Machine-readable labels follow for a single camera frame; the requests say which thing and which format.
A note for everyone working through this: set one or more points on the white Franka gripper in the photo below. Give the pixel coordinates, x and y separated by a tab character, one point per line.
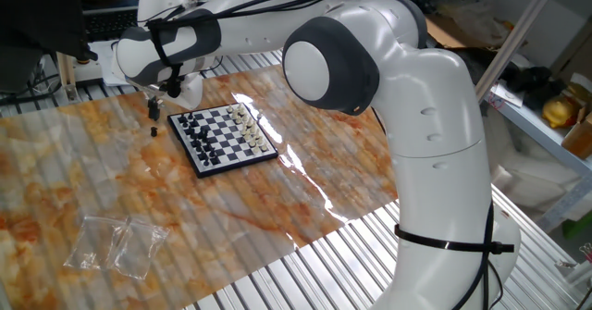
192	92

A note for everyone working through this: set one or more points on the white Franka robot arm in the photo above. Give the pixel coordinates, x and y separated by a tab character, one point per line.
435	115

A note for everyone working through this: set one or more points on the black and white chessboard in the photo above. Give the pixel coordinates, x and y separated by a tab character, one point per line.
222	134

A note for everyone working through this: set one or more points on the white printed paper sheets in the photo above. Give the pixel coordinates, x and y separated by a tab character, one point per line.
104	60

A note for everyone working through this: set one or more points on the orange marble pattern mat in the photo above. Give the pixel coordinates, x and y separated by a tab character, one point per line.
139	185

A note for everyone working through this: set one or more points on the black keyboard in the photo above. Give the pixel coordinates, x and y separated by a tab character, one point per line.
111	23

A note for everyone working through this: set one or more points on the clear plastic zip bag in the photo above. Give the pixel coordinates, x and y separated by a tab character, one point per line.
94	243
141	247

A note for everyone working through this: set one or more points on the black fabric cover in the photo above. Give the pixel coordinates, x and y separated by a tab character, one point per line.
37	14

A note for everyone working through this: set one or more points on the brown cardboard sheet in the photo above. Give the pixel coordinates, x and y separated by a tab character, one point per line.
444	30

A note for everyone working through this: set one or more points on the crumpled clear plastic bag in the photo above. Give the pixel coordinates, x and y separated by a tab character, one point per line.
472	18

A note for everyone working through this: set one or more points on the white paper label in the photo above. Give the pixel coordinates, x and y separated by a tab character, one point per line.
509	95

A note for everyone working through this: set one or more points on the white foam packing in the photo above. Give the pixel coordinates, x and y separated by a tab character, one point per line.
522	171

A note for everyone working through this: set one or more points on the black bundled items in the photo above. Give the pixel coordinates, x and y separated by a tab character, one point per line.
527	78

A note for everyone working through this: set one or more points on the white shelf board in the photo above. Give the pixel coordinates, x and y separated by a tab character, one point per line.
546	136

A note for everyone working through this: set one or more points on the yellow plush toy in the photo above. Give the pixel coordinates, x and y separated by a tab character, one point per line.
557	112

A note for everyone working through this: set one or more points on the grey shelf leg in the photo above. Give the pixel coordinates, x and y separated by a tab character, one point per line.
564	203

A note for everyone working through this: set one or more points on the small cardboard box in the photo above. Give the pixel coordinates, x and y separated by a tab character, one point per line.
578	139

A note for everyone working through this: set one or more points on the green object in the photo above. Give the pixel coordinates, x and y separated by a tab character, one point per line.
578	226

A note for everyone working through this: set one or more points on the binder clips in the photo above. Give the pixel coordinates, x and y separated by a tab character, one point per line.
586	251

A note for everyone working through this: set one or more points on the wooden post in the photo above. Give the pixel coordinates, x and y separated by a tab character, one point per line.
67	78

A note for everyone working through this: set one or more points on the slanted aluminium profile post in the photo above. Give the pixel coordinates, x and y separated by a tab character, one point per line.
518	37

